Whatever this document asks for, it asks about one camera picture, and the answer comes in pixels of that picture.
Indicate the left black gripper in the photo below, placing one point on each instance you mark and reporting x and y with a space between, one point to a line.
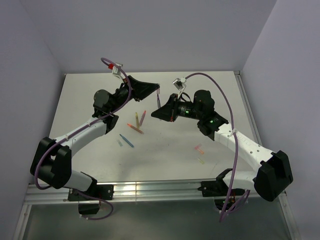
140 90

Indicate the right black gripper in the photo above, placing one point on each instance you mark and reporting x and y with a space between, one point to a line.
169 111

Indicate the purple pen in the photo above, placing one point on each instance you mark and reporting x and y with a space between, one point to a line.
158 101

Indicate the pink pen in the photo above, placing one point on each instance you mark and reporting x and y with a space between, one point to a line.
142 118

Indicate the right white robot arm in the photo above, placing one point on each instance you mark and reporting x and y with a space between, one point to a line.
271 172

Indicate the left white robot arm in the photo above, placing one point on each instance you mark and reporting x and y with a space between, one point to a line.
52 162

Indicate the yellow pen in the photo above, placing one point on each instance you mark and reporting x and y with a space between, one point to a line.
137 121

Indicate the orange pen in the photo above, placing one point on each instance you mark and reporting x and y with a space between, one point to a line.
136 129

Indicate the blue pen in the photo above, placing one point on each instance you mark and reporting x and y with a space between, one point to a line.
127 141

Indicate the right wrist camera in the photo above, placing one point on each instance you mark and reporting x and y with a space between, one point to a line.
180 84

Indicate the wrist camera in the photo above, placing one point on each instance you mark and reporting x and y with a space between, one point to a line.
180 84
116 69

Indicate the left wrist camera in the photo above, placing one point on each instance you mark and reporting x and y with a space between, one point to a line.
116 69

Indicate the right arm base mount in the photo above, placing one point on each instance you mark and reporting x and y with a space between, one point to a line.
218 188

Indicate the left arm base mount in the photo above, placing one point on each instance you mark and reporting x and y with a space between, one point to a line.
89 202

